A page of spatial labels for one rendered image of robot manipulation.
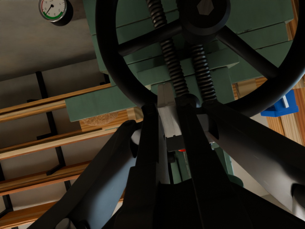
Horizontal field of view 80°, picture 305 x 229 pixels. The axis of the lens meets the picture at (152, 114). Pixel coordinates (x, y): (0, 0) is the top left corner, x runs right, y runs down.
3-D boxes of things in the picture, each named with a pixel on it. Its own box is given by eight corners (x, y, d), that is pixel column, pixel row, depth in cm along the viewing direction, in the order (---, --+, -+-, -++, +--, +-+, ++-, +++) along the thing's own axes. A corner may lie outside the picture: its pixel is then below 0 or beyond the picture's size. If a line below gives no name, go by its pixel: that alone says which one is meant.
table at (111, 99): (380, 6, 28) (386, 45, 28) (274, 55, 58) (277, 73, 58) (33, 98, 37) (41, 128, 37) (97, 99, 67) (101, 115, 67)
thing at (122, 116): (272, 74, 54) (275, 88, 54) (269, 75, 56) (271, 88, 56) (79, 121, 62) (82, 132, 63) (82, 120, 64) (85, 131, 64)
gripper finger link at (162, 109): (174, 136, 16) (165, 138, 16) (169, 106, 22) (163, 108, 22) (166, 104, 14) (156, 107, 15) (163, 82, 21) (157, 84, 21)
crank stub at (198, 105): (178, 90, 18) (204, 95, 18) (178, 92, 24) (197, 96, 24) (174, 115, 18) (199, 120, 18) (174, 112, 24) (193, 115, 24)
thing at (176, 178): (176, 159, 77) (184, 193, 78) (176, 153, 86) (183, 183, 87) (156, 163, 79) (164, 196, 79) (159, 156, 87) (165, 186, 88)
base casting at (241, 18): (289, -26, 38) (297, 18, 38) (220, 50, 94) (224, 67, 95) (88, 35, 44) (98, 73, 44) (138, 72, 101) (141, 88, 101)
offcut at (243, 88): (255, 78, 41) (258, 95, 41) (251, 79, 44) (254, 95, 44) (237, 82, 42) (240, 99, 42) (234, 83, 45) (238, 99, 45)
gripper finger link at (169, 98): (166, 104, 14) (175, 102, 14) (163, 82, 21) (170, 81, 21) (174, 136, 16) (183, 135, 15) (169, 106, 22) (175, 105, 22)
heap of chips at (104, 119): (106, 113, 46) (109, 124, 46) (121, 110, 59) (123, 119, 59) (76, 120, 47) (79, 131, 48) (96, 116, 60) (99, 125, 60)
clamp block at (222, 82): (230, 64, 31) (241, 116, 32) (214, 75, 45) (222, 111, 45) (147, 85, 33) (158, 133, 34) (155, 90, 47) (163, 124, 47)
